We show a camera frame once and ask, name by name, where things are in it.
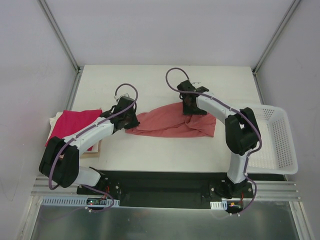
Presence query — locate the cream folded shirt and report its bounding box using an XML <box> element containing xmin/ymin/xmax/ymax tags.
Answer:
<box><xmin>49</xmin><ymin>112</ymin><xmax>63</xmax><ymax>131</ymax></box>

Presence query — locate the aluminium rail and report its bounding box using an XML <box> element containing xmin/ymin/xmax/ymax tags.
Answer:
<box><xmin>31</xmin><ymin>176</ymin><xmax>302</xmax><ymax>202</ymax></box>

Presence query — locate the left perforated cable duct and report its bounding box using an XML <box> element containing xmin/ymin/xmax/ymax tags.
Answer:
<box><xmin>42</xmin><ymin>196</ymin><xmax>120</xmax><ymax>208</ymax></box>

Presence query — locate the magenta folded t shirt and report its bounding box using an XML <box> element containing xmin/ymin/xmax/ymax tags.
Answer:
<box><xmin>45</xmin><ymin>109</ymin><xmax>102</xmax><ymax>146</ymax></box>

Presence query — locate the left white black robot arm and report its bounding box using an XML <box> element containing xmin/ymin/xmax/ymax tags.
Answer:
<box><xmin>39</xmin><ymin>96</ymin><xmax>140</xmax><ymax>195</ymax></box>

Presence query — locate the left aluminium frame post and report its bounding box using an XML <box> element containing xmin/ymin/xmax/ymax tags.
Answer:
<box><xmin>37</xmin><ymin>0</ymin><xmax>84</xmax><ymax>73</ymax></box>

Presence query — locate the aluminium frame post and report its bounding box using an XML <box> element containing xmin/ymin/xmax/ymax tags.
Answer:
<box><xmin>252</xmin><ymin>0</ymin><xmax>302</xmax><ymax>75</ymax></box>
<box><xmin>37</xmin><ymin>0</ymin><xmax>84</xmax><ymax>73</ymax></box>

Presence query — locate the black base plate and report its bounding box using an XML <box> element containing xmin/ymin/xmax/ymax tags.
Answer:
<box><xmin>76</xmin><ymin>169</ymin><xmax>255</xmax><ymax>208</ymax></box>

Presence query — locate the white plastic basket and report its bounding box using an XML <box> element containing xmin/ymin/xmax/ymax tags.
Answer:
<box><xmin>247</xmin><ymin>104</ymin><xmax>298</xmax><ymax>175</ymax></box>

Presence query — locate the right aluminium frame post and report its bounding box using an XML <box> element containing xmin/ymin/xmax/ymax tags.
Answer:
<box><xmin>252</xmin><ymin>0</ymin><xmax>302</xmax><ymax>75</ymax></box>

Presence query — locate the beige folded shirt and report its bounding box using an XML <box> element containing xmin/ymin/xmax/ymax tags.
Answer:
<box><xmin>80</xmin><ymin>140</ymin><xmax>102</xmax><ymax>159</ymax></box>

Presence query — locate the salmon pink t shirt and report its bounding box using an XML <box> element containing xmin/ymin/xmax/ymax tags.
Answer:
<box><xmin>125</xmin><ymin>102</ymin><xmax>217</xmax><ymax>138</ymax></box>

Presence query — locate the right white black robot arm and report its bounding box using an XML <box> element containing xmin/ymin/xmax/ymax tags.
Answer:
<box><xmin>177</xmin><ymin>80</ymin><xmax>262</xmax><ymax>198</ymax></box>

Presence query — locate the perforated cable duct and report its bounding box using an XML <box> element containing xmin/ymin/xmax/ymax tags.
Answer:
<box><xmin>42</xmin><ymin>196</ymin><xmax>120</xmax><ymax>208</ymax></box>
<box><xmin>210</xmin><ymin>200</ymin><xmax>228</xmax><ymax>211</ymax></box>

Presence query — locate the right perforated cable duct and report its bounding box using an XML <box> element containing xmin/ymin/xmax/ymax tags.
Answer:
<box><xmin>210</xmin><ymin>200</ymin><xmax>228</xmax><ymax>211</ymax></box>

